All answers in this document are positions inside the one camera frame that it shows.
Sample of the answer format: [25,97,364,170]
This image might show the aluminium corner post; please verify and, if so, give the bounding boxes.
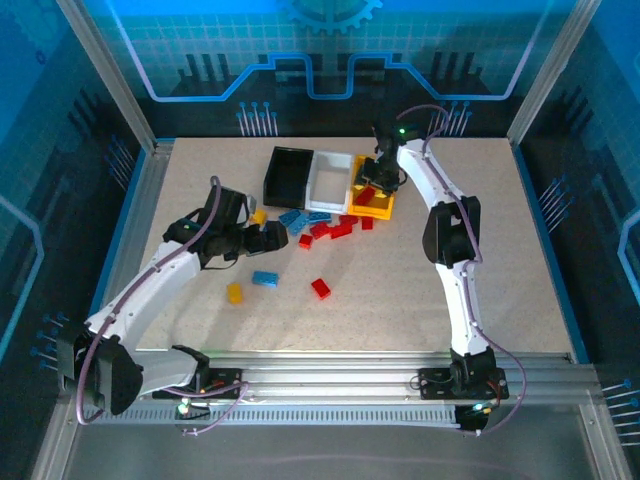
[55,0,162,151]
[507,0,604,149]

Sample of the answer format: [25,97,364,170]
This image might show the black plastic bin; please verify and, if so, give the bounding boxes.
[262,145,315,210]

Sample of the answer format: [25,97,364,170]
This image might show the yellow plastic bin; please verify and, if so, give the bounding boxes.
[347,154,396,221]

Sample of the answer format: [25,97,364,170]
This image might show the slotted grey cable duct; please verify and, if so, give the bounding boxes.
[79,405,464,427]

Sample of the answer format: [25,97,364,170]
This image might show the aluminium frame rail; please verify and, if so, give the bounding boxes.
[59,349,606,406]

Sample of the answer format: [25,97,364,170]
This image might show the blue table edge strip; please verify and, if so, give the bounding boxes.
[74,147,151,364]

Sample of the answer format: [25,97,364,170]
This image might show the blue printed backdrop panel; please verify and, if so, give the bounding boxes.
[82,0,591,139]

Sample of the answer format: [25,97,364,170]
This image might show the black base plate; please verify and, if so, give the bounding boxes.
[418,367,510,401]
[152,367,246,401]

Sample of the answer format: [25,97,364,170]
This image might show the aluminium side rail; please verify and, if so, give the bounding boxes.
[82,139,175,364]

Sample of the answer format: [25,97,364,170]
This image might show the purple cable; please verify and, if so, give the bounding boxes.
[74,174,250,437]
[396,103,529,436]

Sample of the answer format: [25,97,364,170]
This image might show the white plastic bin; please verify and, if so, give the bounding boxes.
[303,150,355,216]

